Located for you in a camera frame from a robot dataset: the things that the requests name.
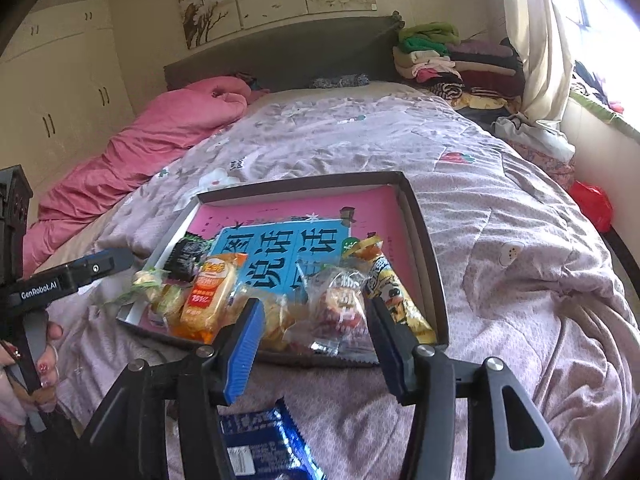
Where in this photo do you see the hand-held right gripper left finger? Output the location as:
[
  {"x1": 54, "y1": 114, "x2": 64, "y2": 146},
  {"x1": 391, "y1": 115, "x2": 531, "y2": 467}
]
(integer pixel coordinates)
[{"x1": 60, "y1": 297, "x2": 267, "y2": 480}]

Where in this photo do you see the bright window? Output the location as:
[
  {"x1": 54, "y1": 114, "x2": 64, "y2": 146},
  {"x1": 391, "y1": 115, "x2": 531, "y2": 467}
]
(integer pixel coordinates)
[{"x1": 555, "y1": 0, "x2": 640, "y2": 106}]

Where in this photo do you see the dark shallow box tray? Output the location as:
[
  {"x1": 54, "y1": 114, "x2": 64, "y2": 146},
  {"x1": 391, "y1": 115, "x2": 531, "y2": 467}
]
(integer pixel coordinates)
[{"x1": 116, "y1": 171, "x2": 449, "y2": 368}]

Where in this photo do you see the orange rice cracker packet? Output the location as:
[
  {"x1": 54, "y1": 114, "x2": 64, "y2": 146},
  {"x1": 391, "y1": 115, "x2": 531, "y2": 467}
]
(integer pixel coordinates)
[{"x1": 177, "y1": 252, "x2": 248, "y2": 343}]

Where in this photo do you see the cream wardrobe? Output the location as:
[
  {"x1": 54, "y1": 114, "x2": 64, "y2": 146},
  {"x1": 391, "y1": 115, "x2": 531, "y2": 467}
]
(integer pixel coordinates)
[{"x1": 0, "y1": 0, "x2": 136, "y2": 186}]

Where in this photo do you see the pink book blue label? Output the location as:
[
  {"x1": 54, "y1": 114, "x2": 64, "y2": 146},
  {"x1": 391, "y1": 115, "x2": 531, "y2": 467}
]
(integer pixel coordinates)
[{"x1": 142, "y1": 185, "x2": 426, "y2": 341}]

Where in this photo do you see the black green snack packet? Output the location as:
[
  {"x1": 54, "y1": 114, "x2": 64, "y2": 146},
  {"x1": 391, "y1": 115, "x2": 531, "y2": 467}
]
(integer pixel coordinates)
[{"x1": 164, "y1": 231, "x2": 213, "y2": 283}]

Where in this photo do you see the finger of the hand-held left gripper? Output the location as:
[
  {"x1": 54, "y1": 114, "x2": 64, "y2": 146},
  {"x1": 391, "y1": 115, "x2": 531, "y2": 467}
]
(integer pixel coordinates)
[{"x1": 66, "y1": 246, "x2": 137, "y2": 292}]

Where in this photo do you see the person's left hand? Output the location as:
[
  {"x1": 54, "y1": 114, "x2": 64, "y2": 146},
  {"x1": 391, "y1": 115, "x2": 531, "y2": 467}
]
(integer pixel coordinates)
[{"x1": 0, "y1": 322, "x2": 64, "y2": 425}]

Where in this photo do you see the clear packet red snack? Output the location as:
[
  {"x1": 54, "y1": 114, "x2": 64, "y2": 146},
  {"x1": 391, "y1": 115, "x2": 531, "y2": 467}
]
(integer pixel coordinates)
[{"x1": 295, "y1": 265, "x2": 373, "y2": 356}]

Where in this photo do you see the green trimmed sill mat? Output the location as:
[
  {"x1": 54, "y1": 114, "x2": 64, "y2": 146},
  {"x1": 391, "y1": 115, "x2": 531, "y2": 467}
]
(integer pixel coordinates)
[{"x1": 567, "y1": 85, "x2": 640, "y2": 141}]

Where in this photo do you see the cream curtain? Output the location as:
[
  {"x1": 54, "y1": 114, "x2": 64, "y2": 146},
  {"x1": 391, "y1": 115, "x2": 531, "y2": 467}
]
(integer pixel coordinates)
[{"x1": 500, "y1": 0, "x2": 576, "y2": 133}]

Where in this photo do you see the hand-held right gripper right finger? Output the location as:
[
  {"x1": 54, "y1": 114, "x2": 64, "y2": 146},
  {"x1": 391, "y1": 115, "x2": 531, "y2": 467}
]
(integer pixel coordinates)
[{"x1": 364, "y1": 297, "x2": 576, "y2": 480}]

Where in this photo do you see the light green snack packet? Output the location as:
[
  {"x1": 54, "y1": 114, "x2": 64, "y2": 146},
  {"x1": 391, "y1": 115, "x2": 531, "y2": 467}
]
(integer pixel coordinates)
[{"x1": 116, "y1": 267, "x2": 173, "y2": 311}]

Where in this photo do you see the clear packet pale cake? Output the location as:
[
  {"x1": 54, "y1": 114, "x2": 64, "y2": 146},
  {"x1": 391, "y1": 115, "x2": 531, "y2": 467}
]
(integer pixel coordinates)
[{"x1": 227, "y1": 282, "x2": 311, "y2": 353}]

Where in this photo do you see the small yellow cake packet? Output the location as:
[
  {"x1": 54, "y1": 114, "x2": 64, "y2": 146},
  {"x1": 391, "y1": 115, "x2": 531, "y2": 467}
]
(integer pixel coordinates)
[{"x1": 152, "y1": 282, "x2": 193, "y2": 328}]

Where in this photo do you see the dark patterned pillow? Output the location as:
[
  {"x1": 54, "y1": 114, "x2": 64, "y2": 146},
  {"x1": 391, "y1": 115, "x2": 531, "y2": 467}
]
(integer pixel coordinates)
[{"x1": 309, "y1": 73, "x2": 372, "y2": 90}]

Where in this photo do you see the yellow cartoon snack packet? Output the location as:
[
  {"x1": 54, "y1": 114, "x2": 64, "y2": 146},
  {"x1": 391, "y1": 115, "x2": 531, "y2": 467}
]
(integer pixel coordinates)
[{"x1": 345, "y1": 235, "x2": 436, "y2": 346}]

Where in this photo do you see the pile of folded clothes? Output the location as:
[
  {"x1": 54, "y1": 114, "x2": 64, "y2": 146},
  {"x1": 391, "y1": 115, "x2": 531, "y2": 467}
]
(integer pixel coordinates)
[{"x1": 392, "y1": 21, "x2": 526, "y2": 111}]

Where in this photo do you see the grey bed headboard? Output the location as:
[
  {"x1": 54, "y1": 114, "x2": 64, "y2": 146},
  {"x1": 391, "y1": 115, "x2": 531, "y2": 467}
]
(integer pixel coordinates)
[{"x1": 164, "y1": 12, "x2": 406, "y2": 93}]

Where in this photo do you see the pink quilt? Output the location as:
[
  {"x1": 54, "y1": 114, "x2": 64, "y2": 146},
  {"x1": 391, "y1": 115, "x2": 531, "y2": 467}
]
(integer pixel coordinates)
[{"x1": 22, "y1": 76, "x2": 253, "y2": 273}]

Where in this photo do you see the red plastic bag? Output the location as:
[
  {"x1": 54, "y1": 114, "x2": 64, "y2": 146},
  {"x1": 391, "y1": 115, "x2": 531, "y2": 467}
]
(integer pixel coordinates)
[{"x1": 570, "y1": 180, "x2": 615, "y2": 235}]

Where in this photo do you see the blue biscuit packet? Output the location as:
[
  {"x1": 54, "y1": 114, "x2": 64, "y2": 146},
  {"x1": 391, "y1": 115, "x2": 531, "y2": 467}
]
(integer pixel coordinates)
[{"x1": 219, "y1": 397, "x2": 328, "y2": 480}]

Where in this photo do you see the white folded quilt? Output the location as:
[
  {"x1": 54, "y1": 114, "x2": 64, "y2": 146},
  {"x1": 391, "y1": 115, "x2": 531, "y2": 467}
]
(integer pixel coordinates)
[{"x1": 492, "y1": 112, "x2": 577, "y2": 163}]

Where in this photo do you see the printed lilac blanket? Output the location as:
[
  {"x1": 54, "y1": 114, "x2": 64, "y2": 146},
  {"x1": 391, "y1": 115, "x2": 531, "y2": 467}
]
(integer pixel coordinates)
[{"x1": 30, "y1": 85, "x2": 640, "y2": 480}]

